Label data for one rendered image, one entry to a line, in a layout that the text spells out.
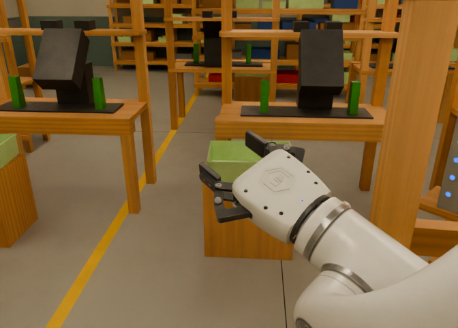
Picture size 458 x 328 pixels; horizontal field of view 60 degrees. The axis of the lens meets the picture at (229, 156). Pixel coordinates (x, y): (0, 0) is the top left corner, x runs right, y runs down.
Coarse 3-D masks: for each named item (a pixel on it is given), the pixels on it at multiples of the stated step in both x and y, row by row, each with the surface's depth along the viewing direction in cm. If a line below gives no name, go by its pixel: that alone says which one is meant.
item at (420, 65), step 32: (416, 0) 79; (448, 0) 78; (416, 32) 81; (448, 32) 80; (416, 64) 83; (448, 64) 82; (416, 96) 86; (384, 128) 96; (416, 128) 88; (384, 160) 95; (416, 160) 91; (384, 192) 95; (416, 192) 94; (384, 224) 98
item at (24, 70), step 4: (36, 60) 874; (24, 64) 826; (28, 64) 826; (20, 68) 796; (24, 68) 796; (28, 68) 795; (20, 72) 799; (24, 72) 799; (28, 72) 799; (24, 76) 802; (28, 76) 802; (28, 84) 804; (32, 84) 804; (24, 88) 810
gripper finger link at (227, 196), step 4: (216, 184) 53; (220, 184) 53; (224, 184) 53; (228, 184) 53; (216, 188) 53; (220, 188) 52; (224, 188) 52; (228, 188) 52; (224, 192) 55; (228, 192) 55; (224, 196) 54; (228, 196) 54; (232, 196) 54; (224, 200) 54; (228, 200) 54; (232, 200) 54; (236, 200) 54
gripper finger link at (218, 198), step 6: (204, 168) 55; (210, 168) 54; (204, 174) 55; (210, 174) 54; (216, 174) 54; (204, 180) 55; (210, 180) 54; (216, 180) 54; (210, 186) 55; (216, 192) 53; (222, 192) 53; (216, 198) 52; (222, 198) 52; (216, 204) 52
